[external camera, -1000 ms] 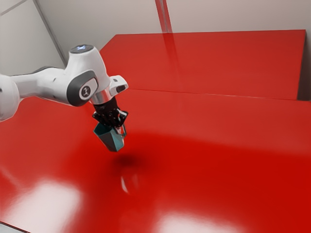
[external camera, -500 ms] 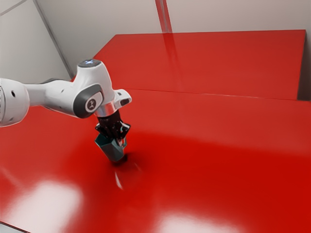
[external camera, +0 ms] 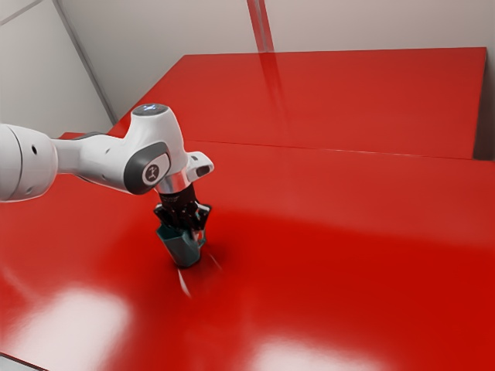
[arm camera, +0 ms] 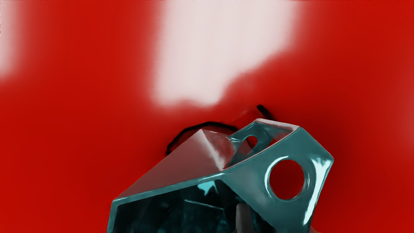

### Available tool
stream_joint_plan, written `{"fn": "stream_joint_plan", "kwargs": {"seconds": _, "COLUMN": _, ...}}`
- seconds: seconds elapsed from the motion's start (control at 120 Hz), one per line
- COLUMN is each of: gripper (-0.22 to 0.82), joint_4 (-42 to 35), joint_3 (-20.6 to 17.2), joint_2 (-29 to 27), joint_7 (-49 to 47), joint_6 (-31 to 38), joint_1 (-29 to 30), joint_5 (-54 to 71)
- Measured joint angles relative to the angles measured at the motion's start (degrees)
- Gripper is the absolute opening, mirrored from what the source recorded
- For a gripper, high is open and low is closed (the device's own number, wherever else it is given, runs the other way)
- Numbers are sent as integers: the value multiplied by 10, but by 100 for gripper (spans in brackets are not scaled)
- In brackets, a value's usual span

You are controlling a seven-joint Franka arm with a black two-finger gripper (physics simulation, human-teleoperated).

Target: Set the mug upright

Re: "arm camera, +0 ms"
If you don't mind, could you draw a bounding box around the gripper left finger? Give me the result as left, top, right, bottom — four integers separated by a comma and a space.
236, 203, 256, 233

